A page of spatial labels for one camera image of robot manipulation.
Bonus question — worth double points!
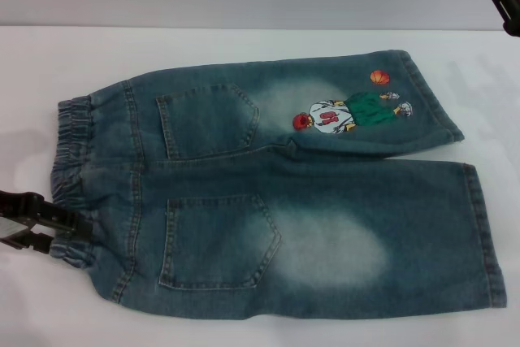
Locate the blue denim shorts with cartoon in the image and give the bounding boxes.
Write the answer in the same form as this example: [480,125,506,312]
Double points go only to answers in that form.
[48,50,508,321]

